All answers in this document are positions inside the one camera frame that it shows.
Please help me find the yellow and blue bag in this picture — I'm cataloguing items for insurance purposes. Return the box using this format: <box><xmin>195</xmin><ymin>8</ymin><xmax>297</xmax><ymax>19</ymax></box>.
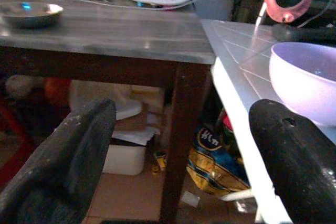
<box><xmin>186</xmin><ymin>126</ymin><xmax>250</xmax><ymax>196</ymax></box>

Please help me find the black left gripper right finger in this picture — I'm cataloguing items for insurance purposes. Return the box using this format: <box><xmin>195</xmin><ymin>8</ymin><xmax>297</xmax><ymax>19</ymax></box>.
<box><xmin>248</xmin><ymin>99</ymin><xmax>336</xmax><ymax>224</ymax></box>

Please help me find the brown cardboard box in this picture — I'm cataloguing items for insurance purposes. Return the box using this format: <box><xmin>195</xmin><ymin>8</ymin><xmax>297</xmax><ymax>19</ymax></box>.
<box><xmin>113</xmin><ymin>102</ymin><xmax>149</xmax><ymax>132</ymax></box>

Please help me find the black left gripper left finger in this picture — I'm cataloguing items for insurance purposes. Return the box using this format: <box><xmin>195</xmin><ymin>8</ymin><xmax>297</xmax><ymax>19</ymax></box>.
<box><xmin>0</xmin><ymin>98</ymin><xmax>117</xmax><ymax>224</ymax></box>

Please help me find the white plastic table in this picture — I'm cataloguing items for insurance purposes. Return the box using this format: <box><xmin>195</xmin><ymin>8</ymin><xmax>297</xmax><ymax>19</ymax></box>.
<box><xmin>200</xmin><ymin>19</ymin><xmax>336</xmax><ymax>224</ymax></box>

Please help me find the small white paper scrap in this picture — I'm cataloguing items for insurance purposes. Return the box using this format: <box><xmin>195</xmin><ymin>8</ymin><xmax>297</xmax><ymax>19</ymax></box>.
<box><xmin>181</xmin><ymin>191</ymin><xmax>201</xmax><ymax>208</ymax></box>

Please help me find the dark wooden table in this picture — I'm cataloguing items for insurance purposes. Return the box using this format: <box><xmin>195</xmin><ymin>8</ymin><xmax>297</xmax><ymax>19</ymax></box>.
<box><xmin>0</xmin><ymin>0</ymin><xmax>217</xmax><ymax>224</ymax></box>

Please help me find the white cable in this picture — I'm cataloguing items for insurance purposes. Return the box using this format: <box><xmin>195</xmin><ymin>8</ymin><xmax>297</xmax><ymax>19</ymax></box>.
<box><xmin>254</xmin><ymin>2</ymin><xmax>268</xmax><ymax>34</ymax></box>

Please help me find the white storage box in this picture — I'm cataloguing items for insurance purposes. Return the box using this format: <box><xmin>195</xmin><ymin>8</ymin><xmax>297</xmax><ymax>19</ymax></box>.
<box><xmin>102</xmin><ymin>144</ymin><xmax>147</xmax><ymax>176</ymax></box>

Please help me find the silver metal dish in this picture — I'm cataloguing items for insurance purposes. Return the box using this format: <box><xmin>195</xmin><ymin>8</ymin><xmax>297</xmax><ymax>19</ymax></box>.
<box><xmin>0</xmin><ymin>1</ymin><xmax>64</xmax><ymax>29</ymax></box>

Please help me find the lilac plastic bowl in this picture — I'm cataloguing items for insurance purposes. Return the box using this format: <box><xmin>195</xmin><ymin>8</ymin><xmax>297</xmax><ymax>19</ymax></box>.
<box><xmin>268</xmin><ymin>41</ymin><xmax>336</xmax><ymax>127</ymax></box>

